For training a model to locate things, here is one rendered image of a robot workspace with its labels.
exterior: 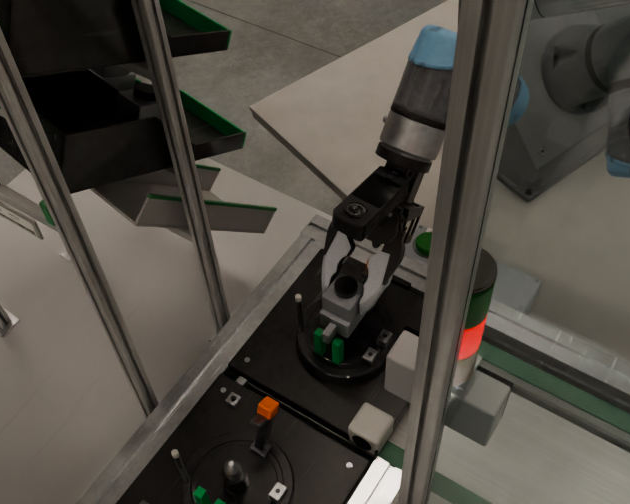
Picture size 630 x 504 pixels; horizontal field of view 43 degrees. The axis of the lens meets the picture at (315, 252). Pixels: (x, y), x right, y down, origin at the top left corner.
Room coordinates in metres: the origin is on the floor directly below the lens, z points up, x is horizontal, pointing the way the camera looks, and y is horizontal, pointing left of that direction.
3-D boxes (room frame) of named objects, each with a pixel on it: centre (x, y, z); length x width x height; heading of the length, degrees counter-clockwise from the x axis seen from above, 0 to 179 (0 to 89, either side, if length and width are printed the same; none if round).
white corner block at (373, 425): (0.44, -0.06, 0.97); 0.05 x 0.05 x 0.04; 54
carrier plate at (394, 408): (0.58, -0.04, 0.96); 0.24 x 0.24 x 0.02; 54
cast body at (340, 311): (0.57, -0.03, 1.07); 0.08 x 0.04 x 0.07; 144
